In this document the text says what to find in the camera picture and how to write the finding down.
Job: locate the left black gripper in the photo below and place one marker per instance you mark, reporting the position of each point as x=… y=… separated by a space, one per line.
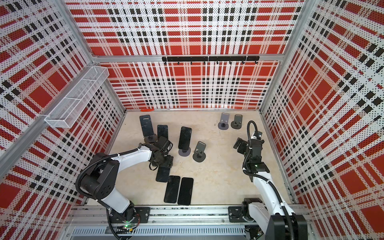
x=168 y=163

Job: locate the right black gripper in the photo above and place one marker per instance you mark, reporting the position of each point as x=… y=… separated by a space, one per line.
x=244 y=145

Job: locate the black phone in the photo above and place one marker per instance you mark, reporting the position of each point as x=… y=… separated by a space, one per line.
x=163 y=131
x=172 y=189
x=185 y=192
x=163 y=174
x=185 y=138
x=146 y=125

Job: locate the grey phone stand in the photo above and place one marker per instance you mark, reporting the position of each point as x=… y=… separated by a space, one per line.
x=199 y=152
x=237 y=122
x=151 y=139
x=184 y=153

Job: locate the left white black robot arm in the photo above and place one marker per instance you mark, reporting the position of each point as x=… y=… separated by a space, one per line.
x=97 y=181

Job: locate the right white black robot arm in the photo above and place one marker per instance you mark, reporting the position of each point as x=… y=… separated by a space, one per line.
x=275 y=218

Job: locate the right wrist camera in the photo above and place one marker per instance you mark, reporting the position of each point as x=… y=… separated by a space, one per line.
x=257 y=135

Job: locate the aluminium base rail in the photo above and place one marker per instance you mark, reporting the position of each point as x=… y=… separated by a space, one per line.
x=167 y=222

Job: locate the black hook rail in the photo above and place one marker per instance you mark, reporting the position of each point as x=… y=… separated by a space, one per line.
x=211 y=59

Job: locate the white wire mesh basket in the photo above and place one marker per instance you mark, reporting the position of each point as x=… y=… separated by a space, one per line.
x=69 y=109

